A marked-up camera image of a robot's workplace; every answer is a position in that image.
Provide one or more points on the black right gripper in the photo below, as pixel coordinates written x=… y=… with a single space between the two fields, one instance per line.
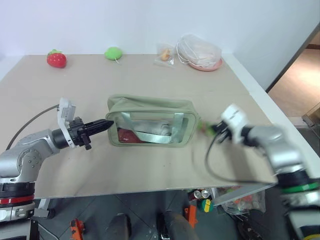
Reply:
x=223 y=132

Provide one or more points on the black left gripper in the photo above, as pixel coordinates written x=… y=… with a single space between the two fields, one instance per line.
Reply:
x=76 y=135

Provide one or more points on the green zip pouch clear window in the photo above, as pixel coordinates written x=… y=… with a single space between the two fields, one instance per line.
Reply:
x=150 y=107

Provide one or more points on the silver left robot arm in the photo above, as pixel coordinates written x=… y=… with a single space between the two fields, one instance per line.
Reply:
x=27 y=150

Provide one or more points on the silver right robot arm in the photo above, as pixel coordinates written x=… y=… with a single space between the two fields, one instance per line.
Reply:
x=282 y=155

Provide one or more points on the red item inside pouch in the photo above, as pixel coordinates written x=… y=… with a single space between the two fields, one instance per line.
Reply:
x=127 y=136

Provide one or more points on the white cloth inside pouch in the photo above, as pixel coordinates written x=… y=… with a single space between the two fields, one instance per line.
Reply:
x=155 y=128

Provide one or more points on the green apple plush toy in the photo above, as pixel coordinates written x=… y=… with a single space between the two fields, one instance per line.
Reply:
x=113 y=53

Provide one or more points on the red strawberry plush toy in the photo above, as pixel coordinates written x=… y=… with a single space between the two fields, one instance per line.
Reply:
x=57 y=59

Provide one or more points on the pink plate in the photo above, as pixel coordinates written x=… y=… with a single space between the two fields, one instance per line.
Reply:
x=212 y=66

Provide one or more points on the silver drink can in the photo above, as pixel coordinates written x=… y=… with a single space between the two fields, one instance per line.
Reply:
x=205 y=193
x=197 y=193

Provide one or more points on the green yellow round container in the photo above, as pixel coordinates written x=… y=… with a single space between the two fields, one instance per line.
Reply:
x=205 y=205

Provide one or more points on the clear plastic bag of parts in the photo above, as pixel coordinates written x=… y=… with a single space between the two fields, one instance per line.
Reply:
x=246 y=202

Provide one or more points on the orange black tool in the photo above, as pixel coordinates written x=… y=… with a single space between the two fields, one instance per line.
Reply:
x=78 y=228
x=192 y=216

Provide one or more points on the small clear snack bag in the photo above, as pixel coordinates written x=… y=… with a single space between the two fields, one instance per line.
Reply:
x=165 y=53

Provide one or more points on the grey table leg foot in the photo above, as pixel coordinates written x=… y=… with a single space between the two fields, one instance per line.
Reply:
x=43 y=208

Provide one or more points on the dark rounded shape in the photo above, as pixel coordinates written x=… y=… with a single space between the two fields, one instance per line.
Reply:
x=121 y=227
x=178 y=226

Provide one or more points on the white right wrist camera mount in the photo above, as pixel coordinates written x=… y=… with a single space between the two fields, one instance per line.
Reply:
x=233 y=120

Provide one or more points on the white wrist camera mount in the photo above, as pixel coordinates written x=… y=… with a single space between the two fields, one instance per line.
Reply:
x=233 y=120
x=65 y=110

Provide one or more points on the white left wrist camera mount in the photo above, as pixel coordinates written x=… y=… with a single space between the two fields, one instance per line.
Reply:
x=65 y=110

